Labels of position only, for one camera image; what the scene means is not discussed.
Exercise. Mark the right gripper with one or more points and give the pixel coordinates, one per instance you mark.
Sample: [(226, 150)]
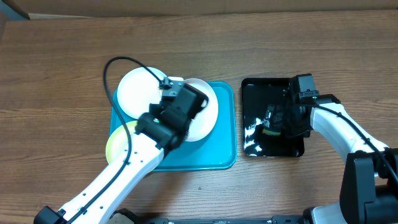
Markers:
[(305, 132)]

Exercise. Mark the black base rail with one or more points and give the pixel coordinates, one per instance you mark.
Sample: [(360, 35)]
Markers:
[(278, 219)]

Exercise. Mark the teal plastic tray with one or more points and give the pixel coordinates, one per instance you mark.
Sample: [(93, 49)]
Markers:
[(218, 150)]

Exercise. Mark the black water tray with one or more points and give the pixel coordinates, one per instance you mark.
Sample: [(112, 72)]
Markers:
[(256, 95)]

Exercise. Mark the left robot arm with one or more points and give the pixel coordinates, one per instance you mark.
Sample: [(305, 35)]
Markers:
[(157, 132)]

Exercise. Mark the green yellow sponge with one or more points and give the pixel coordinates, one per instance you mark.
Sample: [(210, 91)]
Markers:
[(272, 123)]

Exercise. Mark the yellow plate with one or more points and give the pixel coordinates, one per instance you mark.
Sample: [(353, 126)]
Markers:
[(116, 144)]

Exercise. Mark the white plate with orange stain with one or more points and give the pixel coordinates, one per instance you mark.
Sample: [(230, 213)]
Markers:
[(136, 91)]

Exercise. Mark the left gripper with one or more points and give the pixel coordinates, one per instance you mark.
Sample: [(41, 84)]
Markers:
[(155, 108)]

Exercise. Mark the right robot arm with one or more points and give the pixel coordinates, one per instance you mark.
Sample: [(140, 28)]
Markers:
[(369, 187)]

